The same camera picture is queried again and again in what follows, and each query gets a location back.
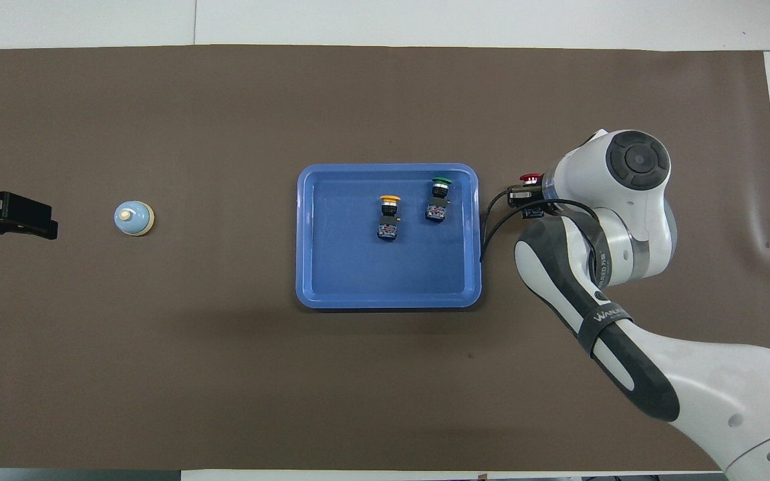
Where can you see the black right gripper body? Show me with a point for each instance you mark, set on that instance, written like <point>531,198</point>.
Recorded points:
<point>541,199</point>

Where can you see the red mushroom push button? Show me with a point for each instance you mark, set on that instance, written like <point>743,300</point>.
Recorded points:
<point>529,178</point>

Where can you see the green mushroom push button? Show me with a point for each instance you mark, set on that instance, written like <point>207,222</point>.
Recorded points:
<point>436,212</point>

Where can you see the yellow mushroom push button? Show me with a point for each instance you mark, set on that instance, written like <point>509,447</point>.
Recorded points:
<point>388,230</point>

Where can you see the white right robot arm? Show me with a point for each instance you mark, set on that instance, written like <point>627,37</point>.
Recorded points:
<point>625,220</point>

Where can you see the light blue service bell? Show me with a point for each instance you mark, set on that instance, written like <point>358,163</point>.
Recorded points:
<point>132,217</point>

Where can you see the blue plastic tray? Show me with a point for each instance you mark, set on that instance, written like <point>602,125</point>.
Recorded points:
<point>358,267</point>

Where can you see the brown table mat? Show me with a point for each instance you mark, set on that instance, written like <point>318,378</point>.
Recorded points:
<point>224,367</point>

